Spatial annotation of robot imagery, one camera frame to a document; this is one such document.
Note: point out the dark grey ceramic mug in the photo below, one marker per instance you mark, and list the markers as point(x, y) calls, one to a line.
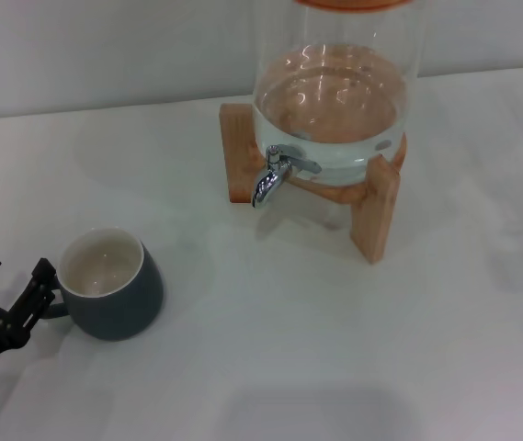
point(118, 303)

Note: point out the chrome dispenser faucet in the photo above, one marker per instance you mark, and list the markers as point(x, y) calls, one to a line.
point(268, 181)

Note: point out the wooden dispenser stand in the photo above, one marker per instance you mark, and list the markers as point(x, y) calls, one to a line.
point(235, 151)

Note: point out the glass water dispenser jar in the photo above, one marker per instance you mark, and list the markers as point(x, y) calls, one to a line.
point(334, 115)

